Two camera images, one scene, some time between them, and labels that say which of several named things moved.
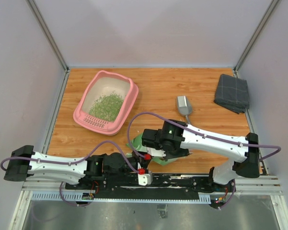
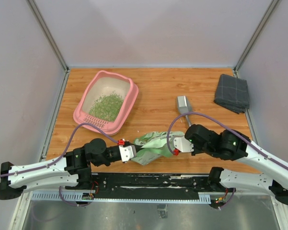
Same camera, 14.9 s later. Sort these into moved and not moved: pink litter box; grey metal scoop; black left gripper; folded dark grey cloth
Moved: black left gripper
Not moved: grey metal scoop; folded dark grey cloth; pink litter box
